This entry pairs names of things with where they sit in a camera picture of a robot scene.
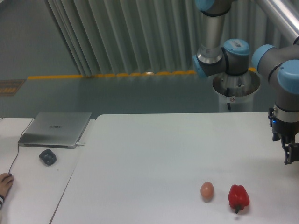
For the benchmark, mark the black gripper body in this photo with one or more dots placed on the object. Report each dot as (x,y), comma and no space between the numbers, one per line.
(284,124)

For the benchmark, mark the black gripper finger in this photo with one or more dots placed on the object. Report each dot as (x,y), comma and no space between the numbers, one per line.
(291,149)

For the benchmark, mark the striped sleeve forearm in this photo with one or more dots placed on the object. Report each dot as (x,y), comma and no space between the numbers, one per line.
(1,205)

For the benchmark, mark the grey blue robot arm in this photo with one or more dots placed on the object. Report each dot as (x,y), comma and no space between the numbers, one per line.
(236,72)

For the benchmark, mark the red bell pepper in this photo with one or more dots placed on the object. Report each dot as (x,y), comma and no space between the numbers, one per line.
(238,198)

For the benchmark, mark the person's hand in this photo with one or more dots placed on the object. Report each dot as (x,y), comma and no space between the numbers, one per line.
(6,182)

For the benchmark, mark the brown egg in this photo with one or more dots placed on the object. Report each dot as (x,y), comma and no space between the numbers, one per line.
(207,190)

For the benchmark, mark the white usb plug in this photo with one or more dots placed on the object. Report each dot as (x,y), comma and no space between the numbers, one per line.
(80,144)

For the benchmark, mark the silver closed laptop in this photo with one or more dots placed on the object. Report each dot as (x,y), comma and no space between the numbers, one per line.
(55,130)

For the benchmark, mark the black small device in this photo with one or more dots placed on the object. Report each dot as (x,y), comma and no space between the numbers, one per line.
(47,157)

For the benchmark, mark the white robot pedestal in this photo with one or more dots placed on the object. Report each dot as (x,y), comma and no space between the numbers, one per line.
(236,93)

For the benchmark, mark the silver aluminium frame bar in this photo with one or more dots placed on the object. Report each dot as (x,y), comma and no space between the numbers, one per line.
(284,16)

